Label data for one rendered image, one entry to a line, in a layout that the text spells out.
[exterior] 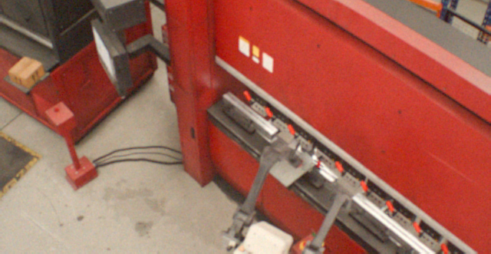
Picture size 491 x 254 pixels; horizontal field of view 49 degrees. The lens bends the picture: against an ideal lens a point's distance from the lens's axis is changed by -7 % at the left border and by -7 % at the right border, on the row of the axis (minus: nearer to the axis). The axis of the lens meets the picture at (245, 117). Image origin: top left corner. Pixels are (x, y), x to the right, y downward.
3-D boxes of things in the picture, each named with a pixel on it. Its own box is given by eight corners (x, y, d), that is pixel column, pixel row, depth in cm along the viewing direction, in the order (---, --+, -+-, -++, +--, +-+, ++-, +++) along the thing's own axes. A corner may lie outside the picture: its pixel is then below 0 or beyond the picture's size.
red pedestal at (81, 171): (64, 176, 481) (39, 111, 420) (87, 163, 492) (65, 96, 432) (75, 191, 471) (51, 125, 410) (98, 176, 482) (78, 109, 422)
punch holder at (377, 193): (362, 195, 336) (367, 178, 324) (371, 186, 340) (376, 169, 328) (381, 209, 328) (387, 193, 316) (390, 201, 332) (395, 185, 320)
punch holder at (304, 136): (292, 139, 366) (294, 122, 354) (301, 133, 370) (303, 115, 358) (309, 153, 358) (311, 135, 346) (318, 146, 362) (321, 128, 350)
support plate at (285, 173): (266, 170, 363) (266, 169, 362) (295, 149, 375) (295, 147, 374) (286, 187, 353) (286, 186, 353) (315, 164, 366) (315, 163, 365)
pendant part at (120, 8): (101, 67, 414) (80, -30, 352) (131, 56, 422) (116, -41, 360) (125, 110, 384) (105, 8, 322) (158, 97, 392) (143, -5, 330)
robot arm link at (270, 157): (259, 150, 295) (277, 158, 292) (268, 144, 308) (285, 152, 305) (230, 221, 308) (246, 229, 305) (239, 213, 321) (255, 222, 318)
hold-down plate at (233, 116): (222, 112, 413) (222, 109, 411) (227, 108, 416) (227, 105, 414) (250, 135, 398) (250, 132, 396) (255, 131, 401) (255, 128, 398)
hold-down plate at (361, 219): (347, 214, 352) (348, 212, 350) (353, 209, 355) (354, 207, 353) (383, 243, 337) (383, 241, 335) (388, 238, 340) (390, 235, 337)
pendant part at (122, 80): (98, 60, 398) (90, 20, 372) (113, 54, 402) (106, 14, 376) (120, 98, 371) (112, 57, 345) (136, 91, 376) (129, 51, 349)
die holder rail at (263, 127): (222, 104, 418) (222, 95, 411) (229, 100, 421) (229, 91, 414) (271, 143, 393) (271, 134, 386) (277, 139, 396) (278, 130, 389)
